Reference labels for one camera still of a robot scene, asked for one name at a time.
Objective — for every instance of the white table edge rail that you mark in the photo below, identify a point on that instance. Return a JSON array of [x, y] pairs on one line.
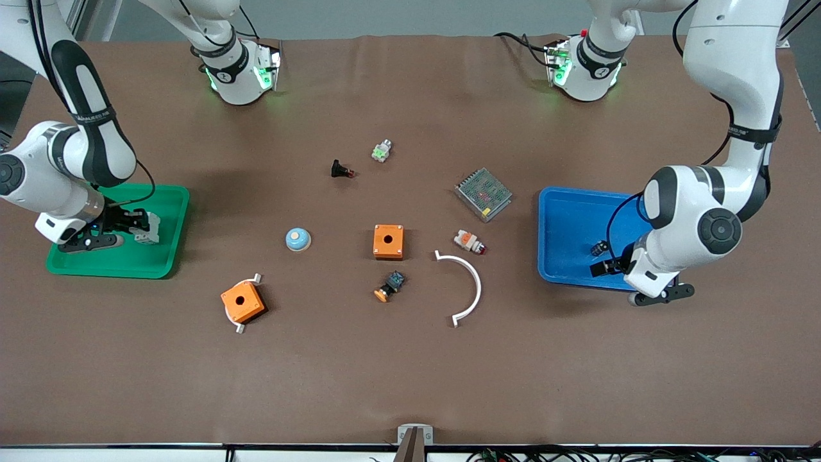
[[128, 455]]

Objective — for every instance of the blue plastic tray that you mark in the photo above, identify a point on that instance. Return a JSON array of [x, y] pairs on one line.
[[571, 224]]

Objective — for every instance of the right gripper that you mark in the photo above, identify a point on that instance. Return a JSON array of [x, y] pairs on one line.
[[116, 219]]

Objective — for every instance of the grey base connector plate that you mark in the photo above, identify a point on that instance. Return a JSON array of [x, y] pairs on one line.
[[274, 64], [551, 61]]

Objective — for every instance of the white pipe clamp bracket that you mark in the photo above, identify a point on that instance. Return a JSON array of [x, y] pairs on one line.
[[240, 329]]

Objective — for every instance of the metal mesh power supply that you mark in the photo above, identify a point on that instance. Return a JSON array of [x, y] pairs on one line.
[[483, 194]]

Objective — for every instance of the green silver pushbutton switch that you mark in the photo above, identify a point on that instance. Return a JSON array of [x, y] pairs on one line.
[[381, 151]]

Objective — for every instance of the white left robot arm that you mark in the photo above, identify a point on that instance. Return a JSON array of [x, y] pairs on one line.
[[731, 58]]

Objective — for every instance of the aluminium frame profile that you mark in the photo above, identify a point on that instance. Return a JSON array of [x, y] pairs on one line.
[[785, 42], [80, 19]]

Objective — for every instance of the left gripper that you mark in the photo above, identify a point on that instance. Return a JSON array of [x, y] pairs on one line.
[[617, 264]]

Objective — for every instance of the green plastic tray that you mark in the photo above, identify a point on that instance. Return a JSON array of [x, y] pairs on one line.
[[160, 256]]

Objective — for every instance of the white semicircular pipe clamp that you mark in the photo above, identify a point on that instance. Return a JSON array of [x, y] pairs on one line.
[[476, 282]]

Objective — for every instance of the orange button box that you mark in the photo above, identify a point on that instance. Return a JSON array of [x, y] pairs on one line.
[[389, 247], [244, 305]]

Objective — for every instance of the grey metal mount bracket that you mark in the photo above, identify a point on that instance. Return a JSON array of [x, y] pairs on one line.
[[403, 435]]

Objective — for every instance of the white red circuit breaker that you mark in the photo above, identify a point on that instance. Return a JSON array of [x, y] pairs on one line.
[[149, 234]]

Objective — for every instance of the small black capacitor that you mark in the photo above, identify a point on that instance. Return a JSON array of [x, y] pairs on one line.
[[600, 248]]

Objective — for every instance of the red cap white pushbutton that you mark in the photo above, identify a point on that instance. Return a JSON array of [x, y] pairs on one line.
[[468, 240]]

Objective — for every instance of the blue dome buzzer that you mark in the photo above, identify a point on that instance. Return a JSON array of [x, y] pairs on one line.
[[298, 240]]

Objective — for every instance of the brown table mat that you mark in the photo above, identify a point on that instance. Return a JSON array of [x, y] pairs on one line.
[[410, 372]]

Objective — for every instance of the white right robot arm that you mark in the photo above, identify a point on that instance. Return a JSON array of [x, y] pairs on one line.
[[38, 186]]

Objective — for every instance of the orange cap black pushbutton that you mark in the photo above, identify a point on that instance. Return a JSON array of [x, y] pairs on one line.
[[391, 284]]

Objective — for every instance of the black red indicator switch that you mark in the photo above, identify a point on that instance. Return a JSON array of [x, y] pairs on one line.
[[338, 169]]

